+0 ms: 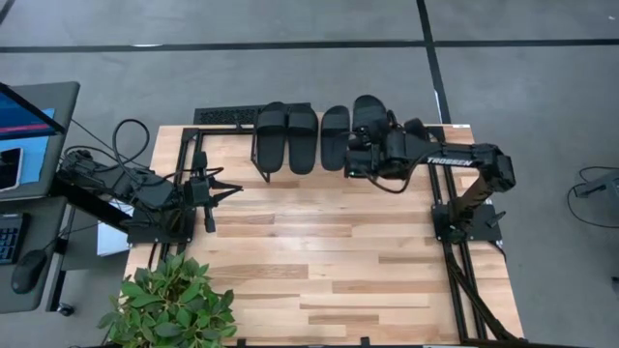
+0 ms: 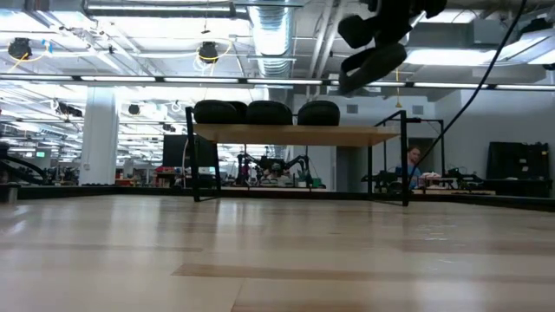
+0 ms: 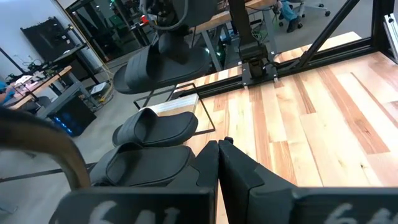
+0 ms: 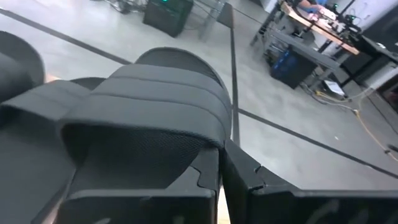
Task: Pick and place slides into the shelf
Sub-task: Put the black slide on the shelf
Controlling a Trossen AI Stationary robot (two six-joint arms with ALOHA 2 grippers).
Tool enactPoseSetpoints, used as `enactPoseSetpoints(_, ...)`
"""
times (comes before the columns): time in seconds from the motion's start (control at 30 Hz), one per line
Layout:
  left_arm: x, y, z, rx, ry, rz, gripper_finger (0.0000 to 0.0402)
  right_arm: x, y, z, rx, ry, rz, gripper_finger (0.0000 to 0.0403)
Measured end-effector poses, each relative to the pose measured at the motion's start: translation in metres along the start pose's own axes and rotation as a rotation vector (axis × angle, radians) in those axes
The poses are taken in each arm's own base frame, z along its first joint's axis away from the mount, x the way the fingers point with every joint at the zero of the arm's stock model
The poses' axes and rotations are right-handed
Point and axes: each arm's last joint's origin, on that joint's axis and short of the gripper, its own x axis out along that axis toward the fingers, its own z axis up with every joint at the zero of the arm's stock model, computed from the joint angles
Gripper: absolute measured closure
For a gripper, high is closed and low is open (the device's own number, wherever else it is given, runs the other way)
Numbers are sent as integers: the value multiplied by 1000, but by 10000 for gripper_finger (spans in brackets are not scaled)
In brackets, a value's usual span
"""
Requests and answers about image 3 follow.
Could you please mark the office chair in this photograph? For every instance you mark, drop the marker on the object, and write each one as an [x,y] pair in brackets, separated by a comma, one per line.
[311,6]

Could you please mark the black rubber slide sandal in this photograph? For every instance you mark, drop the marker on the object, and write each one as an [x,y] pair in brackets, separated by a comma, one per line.
[161,127]
[146,165]
[146,71]

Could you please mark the black wall panel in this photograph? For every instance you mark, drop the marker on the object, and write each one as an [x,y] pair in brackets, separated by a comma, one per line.
[43,37]

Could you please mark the wooden background table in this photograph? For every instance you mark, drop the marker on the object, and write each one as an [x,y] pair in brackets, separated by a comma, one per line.
[46,82]

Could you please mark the black computer tower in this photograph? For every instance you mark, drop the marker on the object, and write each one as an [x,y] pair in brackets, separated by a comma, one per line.
[74,116]

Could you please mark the wooden shelf with black legs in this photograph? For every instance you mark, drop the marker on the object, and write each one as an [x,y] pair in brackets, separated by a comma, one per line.
[174,105]

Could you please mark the person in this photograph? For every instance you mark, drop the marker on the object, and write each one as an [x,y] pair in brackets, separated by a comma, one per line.
[4,93]
[289,15]

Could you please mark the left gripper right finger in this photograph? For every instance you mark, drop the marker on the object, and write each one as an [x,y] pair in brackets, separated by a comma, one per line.
[239,186]

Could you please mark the wooden table with grey legs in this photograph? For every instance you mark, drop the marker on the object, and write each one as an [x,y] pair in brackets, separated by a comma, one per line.
[222,18]

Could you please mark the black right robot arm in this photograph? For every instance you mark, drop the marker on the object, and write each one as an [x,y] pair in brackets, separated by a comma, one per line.
[255,56]

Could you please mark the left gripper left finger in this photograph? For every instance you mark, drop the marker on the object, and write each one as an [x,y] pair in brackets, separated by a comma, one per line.
[208,171]

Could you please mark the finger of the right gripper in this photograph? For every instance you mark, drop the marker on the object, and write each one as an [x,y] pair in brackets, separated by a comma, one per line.
[174,46]

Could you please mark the black aluminium rig frame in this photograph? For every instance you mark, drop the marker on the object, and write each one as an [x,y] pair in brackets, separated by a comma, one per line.
[342,51]

